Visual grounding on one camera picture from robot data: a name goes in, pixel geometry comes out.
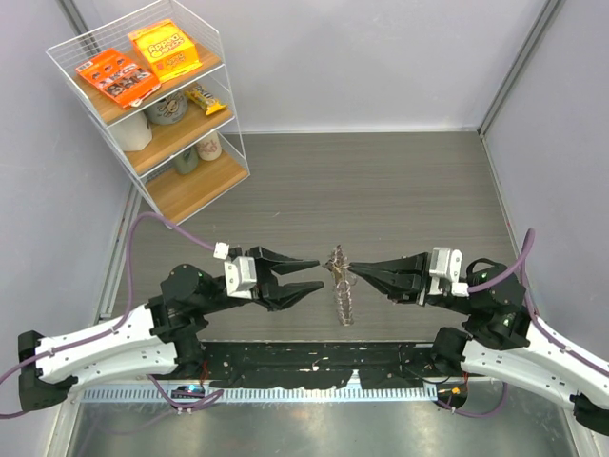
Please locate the beige printed cup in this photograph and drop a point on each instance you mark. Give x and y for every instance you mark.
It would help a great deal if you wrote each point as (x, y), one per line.
(209, 148)

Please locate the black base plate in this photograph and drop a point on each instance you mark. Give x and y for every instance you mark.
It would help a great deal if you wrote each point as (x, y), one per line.
(313, 365)

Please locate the green grey can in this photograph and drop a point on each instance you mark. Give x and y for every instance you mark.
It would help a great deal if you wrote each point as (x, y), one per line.
(186, 162)

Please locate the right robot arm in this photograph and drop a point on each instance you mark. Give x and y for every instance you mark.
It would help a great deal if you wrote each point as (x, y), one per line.
(499, 338)

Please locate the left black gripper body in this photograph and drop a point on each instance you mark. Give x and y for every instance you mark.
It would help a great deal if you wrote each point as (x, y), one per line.
(258, 296)

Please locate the slotted cable duct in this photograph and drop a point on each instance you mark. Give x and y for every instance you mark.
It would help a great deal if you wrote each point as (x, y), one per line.
(351, 393)

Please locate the white wire shelf rack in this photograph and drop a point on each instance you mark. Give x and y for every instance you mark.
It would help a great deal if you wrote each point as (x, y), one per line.
(177, 197)

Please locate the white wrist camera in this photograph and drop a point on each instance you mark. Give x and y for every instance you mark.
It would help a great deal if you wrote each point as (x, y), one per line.
(241, 277)
(444, 273)

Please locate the white paper roll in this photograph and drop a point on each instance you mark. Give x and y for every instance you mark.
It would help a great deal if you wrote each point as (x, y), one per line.
(133, 133)

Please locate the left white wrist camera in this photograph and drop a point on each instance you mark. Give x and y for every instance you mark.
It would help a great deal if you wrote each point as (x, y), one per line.
(241, 277)

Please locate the orange snack box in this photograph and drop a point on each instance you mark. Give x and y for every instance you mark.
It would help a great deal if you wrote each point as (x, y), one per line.
(119, 78)

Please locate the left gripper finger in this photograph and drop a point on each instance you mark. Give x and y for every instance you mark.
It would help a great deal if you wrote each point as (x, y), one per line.
(268, 262)
(281, 297)

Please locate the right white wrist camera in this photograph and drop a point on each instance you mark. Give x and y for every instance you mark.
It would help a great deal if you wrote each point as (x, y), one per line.
(444, 273)

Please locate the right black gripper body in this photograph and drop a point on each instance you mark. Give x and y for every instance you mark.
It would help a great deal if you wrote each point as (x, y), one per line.
(453, 302)

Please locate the yellow apple snack box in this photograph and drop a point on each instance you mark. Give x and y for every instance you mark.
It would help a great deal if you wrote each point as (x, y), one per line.
(168, 51)

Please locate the metal disc with keyrings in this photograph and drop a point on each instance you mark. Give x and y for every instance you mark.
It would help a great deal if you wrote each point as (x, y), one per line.
(343, 280)

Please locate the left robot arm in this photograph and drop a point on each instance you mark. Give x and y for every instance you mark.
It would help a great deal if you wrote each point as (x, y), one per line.
(159, 337)

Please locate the yellow candy bar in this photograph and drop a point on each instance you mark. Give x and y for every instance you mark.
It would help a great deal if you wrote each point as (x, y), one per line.
(205, 100)

